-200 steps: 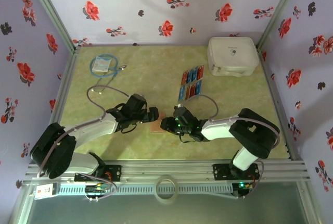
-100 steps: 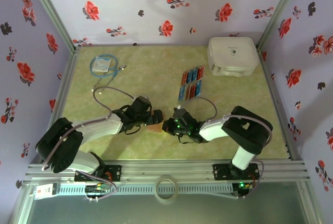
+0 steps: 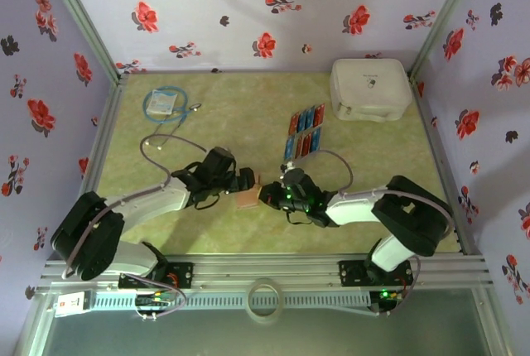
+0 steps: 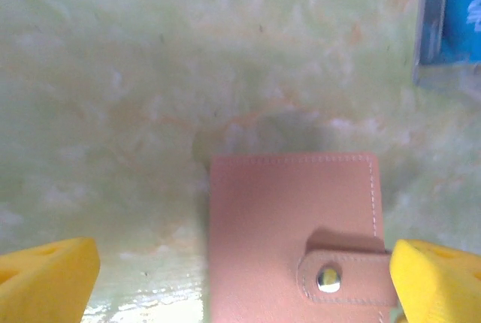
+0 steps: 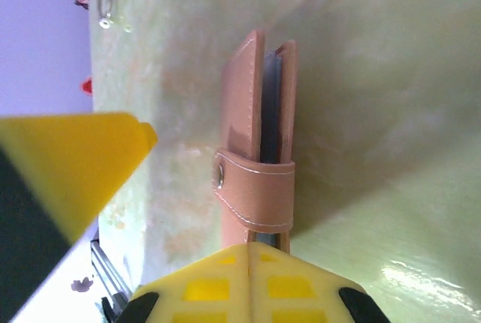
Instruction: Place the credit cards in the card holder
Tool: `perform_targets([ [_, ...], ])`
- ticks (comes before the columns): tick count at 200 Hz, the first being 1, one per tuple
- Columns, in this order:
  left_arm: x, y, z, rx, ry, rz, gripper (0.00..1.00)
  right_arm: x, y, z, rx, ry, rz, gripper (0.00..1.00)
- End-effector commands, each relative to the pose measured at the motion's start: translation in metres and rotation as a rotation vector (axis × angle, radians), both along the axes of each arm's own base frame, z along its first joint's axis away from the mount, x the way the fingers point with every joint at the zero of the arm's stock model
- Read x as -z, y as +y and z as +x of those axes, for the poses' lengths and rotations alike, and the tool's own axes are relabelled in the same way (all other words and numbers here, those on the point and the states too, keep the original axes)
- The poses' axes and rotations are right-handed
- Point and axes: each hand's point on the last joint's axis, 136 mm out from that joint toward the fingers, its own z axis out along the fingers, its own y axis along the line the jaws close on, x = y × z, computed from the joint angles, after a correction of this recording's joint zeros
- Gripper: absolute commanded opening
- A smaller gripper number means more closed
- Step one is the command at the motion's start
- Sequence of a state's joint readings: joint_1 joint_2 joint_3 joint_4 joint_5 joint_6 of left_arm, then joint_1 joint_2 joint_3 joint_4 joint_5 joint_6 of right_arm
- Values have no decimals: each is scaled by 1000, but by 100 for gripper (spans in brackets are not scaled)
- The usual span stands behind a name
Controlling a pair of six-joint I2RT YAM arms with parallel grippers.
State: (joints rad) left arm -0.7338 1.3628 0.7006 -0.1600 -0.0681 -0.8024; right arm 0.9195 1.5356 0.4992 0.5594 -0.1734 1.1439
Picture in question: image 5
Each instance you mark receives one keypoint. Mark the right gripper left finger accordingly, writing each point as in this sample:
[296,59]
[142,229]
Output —
[203,289]

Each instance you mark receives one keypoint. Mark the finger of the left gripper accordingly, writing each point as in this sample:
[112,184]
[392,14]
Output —
[67,165]

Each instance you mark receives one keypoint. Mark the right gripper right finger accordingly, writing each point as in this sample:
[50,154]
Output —
[300,289]

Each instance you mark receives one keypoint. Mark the tan leather card holder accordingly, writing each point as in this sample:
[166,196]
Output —
[240,112]

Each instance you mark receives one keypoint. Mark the aluminium side rail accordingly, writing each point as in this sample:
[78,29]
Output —
[109,274]

